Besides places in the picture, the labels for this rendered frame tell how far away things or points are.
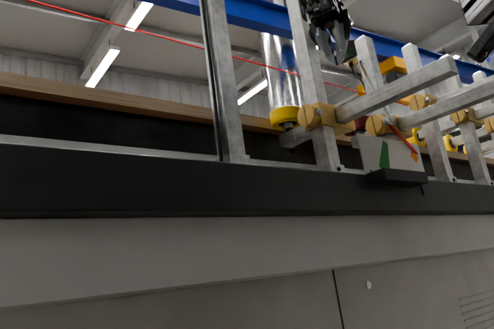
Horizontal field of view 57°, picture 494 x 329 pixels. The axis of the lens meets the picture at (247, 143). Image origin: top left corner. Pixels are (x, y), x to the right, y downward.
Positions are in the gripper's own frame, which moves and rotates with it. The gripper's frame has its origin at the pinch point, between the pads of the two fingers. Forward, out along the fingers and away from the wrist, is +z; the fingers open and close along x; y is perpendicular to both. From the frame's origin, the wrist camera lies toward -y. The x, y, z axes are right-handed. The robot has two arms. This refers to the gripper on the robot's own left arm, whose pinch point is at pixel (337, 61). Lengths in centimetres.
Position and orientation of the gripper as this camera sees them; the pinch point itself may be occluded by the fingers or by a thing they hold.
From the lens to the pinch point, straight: 99.0
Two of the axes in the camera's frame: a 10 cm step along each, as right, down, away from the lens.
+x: 8.6, -2.6, -4.4
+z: 1.3, 9.4, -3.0
